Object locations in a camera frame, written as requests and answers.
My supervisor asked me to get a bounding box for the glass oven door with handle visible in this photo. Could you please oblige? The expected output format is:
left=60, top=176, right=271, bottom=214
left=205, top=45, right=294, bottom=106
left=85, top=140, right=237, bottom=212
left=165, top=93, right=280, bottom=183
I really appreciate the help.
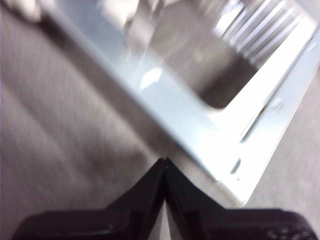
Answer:
left=44, top=0, right=320, bottom=205

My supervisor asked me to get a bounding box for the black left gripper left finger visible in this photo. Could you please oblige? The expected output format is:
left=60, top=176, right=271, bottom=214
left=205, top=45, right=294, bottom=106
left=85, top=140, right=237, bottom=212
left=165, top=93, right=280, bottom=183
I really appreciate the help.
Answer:
left=11, top=157, right=166, bottom=240

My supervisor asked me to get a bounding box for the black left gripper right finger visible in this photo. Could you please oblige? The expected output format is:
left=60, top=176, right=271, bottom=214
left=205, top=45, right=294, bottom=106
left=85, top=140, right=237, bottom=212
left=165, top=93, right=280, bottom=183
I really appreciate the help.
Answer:
left=164, top=157, right=318, bottom=240

